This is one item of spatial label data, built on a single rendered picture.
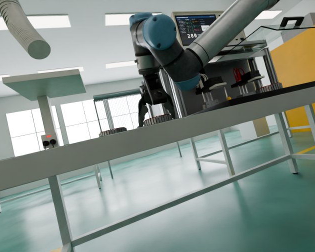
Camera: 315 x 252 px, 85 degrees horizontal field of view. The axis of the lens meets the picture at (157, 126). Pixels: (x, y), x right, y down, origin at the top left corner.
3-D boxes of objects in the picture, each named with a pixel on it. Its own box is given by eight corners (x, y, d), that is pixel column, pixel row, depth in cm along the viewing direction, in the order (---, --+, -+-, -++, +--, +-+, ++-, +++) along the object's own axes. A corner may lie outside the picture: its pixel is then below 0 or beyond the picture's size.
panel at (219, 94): (258, 101, 113) (246, 58, 115) (168, 123, 93) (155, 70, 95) (257, 101, 114) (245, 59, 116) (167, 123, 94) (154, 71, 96)
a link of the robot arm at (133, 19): (131, 12, 45) (124, 18, 52) (138, 57, 50) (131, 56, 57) (158, 10, 47) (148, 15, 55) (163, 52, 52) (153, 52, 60)
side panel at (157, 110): (172, 126, 95) (157, 71, 96) (167, 127, 94) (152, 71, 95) (157, 131, 121) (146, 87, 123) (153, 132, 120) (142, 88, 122)
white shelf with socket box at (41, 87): (97, 145, 96) (78, 68, 98) (19, 165, 85) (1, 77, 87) (99, 146, 129) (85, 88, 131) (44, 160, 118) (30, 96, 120)
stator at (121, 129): (99, 142, 61) (96, 131, 61) (101, 142, 72) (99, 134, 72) (129, 134, 64) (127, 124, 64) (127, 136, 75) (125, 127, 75)
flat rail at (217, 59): (267, 55, 99) (266, 50, 99) (170, 67, 80) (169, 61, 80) (265, 56, 100) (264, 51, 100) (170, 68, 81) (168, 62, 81)
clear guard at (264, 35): (316, 27, 75) (312, 14, 75) (277, 30, 67) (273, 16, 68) (255, 62, 106) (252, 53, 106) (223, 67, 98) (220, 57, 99)
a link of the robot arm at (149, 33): (191, 46, 43) (172, 46, 53) (166, 2, 37) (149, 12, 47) (169, 68, 43) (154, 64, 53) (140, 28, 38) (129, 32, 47)
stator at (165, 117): (177, 121, 59) (174, 111, 60) (146, 129, 57) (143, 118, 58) (169, 124, 70) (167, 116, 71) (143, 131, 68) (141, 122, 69)
